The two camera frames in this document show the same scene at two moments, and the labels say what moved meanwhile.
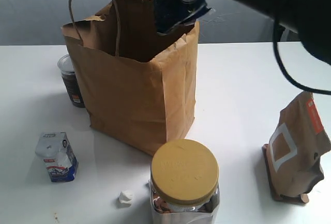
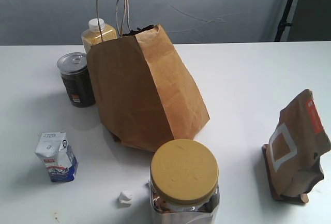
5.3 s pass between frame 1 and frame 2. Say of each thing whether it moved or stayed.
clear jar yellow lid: stayed
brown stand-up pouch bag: stayed
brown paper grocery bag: moved
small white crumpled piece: stayed
